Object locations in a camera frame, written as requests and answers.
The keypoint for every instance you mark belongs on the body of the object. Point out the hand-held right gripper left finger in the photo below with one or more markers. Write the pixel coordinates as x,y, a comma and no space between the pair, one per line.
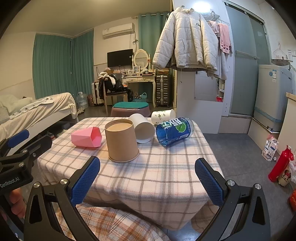
84,179

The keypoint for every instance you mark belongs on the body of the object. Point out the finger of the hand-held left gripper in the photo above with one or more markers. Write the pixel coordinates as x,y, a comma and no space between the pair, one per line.
18,138
39,146

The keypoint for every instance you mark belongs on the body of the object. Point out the white puffer jacket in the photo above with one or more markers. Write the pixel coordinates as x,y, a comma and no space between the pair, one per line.
185,39

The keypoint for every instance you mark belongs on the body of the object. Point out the white hanging garment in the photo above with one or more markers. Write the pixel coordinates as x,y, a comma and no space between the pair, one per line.
219,64

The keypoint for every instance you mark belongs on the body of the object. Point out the white air conditioner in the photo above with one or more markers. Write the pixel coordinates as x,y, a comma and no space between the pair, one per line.
118,30

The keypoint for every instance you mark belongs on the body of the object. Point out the person's left hand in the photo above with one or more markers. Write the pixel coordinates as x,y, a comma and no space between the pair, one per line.
17,201

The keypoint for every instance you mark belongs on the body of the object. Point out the teal basket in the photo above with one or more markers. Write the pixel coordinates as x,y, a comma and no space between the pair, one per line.
141,98

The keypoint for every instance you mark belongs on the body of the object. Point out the frosted glass sliding door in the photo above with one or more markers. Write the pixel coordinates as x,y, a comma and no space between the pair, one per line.
242,69

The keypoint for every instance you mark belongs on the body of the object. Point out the wooden chair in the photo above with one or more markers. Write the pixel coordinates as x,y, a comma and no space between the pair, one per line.
115,93

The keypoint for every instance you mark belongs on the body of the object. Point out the dark ribbed suitcase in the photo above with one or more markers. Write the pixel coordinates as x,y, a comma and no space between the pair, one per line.
163,91

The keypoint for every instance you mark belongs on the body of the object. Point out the grey washing machine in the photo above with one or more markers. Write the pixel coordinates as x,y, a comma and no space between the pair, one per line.
270,97

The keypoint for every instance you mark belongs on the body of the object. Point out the brown paper cup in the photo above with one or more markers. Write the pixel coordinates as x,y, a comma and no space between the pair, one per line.
120,143

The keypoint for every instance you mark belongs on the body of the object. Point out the red bottle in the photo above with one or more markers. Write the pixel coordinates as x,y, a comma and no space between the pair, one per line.
278,165

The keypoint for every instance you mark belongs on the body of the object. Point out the white dressing table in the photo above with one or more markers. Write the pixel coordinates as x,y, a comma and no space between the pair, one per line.
138,80

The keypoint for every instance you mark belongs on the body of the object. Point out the plaid tablecloth table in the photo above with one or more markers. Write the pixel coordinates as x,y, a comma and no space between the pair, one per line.
150,176

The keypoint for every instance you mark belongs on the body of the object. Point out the bed with white bedding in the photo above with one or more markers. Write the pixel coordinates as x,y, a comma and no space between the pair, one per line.
46,109

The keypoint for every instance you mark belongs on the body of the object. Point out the green curtain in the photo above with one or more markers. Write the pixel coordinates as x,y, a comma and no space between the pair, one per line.
150,32
83,62
53,67

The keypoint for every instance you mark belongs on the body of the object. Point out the clear water jug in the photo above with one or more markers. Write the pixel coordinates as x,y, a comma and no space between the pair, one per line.
82,100

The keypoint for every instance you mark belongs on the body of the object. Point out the blue labelled plastic cup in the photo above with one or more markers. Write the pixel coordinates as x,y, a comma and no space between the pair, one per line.
172,133

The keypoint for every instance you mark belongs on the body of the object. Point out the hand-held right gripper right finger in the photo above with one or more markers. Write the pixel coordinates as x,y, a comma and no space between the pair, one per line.
209,183

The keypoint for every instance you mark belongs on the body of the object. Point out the white wardrobe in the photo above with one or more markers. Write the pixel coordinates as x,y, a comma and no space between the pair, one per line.
185,92

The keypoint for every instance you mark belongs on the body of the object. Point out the white picture frame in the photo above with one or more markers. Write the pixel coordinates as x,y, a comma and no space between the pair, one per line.
137,70

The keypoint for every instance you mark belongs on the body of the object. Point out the stool with green cushion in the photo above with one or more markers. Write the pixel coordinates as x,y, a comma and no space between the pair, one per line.
129,107

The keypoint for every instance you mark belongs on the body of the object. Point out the oval white mirror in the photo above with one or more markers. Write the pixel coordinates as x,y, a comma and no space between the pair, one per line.
141,59

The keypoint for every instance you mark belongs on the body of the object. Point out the white packet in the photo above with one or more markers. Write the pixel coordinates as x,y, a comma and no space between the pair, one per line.
270,148

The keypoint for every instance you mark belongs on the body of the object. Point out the white paper cup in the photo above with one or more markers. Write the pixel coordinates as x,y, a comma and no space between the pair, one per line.
138,124

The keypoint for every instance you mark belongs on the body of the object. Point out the white cup with green print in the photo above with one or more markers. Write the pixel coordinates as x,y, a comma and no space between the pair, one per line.
161,116

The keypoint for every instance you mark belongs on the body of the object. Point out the pink towel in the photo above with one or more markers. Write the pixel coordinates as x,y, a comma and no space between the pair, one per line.
224,38

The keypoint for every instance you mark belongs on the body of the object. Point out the pink faceted cup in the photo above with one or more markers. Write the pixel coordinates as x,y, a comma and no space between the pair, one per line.
81,139

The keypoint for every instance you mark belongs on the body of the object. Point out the pile of clothes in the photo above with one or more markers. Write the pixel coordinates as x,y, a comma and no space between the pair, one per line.
111,82

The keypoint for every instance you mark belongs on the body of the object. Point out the black television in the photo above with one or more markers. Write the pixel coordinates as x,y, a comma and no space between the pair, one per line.
119,58

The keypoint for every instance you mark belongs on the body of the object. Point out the white suitcase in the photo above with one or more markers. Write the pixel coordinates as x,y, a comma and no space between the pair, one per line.
96,92

